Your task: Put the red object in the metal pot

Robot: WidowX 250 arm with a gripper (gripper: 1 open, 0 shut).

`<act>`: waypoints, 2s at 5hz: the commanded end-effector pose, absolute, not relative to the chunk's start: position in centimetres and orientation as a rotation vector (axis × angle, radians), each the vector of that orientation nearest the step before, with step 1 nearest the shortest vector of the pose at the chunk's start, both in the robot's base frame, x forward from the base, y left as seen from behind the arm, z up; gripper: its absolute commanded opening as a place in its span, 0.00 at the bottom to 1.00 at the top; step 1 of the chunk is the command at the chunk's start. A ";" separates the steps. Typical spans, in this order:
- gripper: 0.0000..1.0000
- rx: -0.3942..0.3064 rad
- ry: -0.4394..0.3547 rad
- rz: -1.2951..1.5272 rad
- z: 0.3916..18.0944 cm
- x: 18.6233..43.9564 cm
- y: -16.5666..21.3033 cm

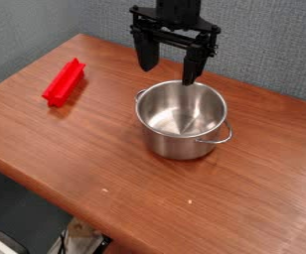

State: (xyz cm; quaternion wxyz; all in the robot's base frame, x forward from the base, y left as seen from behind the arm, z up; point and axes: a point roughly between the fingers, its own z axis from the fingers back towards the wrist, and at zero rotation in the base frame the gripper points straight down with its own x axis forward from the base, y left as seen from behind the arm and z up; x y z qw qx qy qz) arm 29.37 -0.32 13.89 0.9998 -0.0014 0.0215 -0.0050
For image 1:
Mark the red plastic block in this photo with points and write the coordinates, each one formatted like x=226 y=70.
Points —
x=64 y=84

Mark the wooden table leg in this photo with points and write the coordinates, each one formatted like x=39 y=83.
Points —
x=80 y=239

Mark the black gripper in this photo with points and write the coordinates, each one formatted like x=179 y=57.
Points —
x=174 y=22

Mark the stainless steel pot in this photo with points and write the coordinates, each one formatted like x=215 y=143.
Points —
x=184 y=119

